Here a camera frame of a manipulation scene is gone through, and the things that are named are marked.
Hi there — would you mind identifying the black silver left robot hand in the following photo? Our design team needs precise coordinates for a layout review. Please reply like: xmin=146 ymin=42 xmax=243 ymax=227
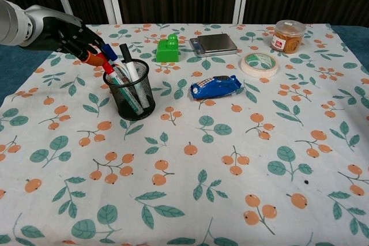
xmin=24 ymin=4 xmax=106 ymax=63

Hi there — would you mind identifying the red cap marker pen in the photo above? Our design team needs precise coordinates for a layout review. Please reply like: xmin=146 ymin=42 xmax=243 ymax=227
xmin=85 ymin=52 xmax=127 ymax=88

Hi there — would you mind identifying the blue-capped whiteboard marker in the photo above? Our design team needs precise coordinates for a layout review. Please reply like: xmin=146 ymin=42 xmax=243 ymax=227
xmin=101 ymin=43 xmax=130 ymax=82

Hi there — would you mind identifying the black-capped whiteboard marker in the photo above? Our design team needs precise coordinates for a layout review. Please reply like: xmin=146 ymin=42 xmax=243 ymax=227
xmin=119 ymin=43 xmax=151 ymax=109

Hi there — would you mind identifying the green whiteboard marker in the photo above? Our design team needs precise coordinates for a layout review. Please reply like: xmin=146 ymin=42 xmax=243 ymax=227
xmin=111 ymin=74 xmax=144 ymax=115

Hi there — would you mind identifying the black mesh pen holder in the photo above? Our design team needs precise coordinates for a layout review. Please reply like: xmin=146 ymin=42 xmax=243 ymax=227
xmin=102 ymin=58 xmax=157 ymax=122

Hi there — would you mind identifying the green toy building block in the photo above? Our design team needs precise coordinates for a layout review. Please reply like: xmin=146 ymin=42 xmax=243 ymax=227
xmin=156 ymin=33 xmax=182 ymax=63

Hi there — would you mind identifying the silver digital pocket scale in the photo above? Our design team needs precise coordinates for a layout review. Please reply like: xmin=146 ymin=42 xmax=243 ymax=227
xmin=189 ymin=33 xmax=239 ymax=58

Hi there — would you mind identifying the blue cookie packet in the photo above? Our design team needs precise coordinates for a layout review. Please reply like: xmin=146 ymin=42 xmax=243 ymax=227
xmin=189 ymin=74 xmax=241 ymax=101

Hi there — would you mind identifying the floral print tablecloth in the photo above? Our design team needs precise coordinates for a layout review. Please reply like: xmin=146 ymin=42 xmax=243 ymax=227
xmin=0 ymin=22 xmax=369 ymax=246

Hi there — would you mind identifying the beige masking tape roll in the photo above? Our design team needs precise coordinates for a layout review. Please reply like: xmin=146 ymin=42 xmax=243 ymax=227
xmin=240 ymin=52 xmax=280 ymax=78

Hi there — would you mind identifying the clear jar of rubber bands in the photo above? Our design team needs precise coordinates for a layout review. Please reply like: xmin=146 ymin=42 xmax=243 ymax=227
xmin=270 ymin=19 xmax=307 ymax=54

